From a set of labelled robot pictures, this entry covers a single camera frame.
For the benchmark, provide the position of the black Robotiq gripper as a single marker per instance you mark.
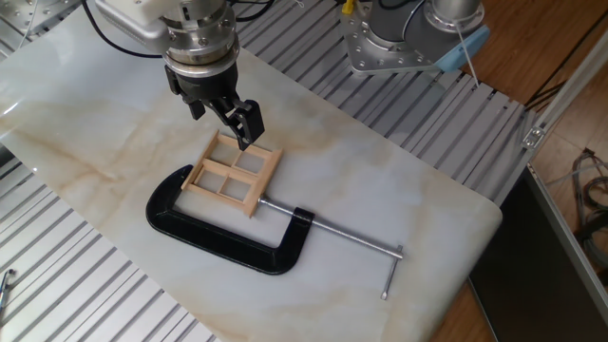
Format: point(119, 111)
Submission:
point(204, 88)

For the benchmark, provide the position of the wooden sliding window sash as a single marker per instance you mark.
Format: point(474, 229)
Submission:
point(223, 153)

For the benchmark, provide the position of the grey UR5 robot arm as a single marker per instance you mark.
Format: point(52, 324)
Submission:
point(404, 28)

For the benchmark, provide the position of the marble pattern slab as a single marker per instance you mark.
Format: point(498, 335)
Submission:
point(356, 142)

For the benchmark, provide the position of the yellow plastic object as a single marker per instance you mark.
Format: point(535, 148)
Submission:
point(348, 5)

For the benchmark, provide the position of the silver perforated metal plate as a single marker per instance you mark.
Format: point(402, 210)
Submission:
point(28, 12)

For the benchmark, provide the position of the white zip tie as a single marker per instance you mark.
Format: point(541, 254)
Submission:
point(468, 57)

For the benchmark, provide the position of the black flat panel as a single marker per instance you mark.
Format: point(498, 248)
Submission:
point(522, 285)

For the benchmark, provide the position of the aluminium extrusion bar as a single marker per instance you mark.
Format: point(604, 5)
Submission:
point(570, 85)

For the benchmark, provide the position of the wooden miniature window frame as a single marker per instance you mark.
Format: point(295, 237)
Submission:
point(266, 180)

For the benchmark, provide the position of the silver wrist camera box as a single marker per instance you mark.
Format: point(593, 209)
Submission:
point(133, 31)

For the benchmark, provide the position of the black C-clamp frame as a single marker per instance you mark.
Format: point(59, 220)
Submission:
point(214, 240)

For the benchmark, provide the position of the silver corner bracket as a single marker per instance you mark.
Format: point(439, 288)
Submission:
point(533, 137)

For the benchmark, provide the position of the aluminium frame leg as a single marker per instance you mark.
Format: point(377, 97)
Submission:
point(570, 228)

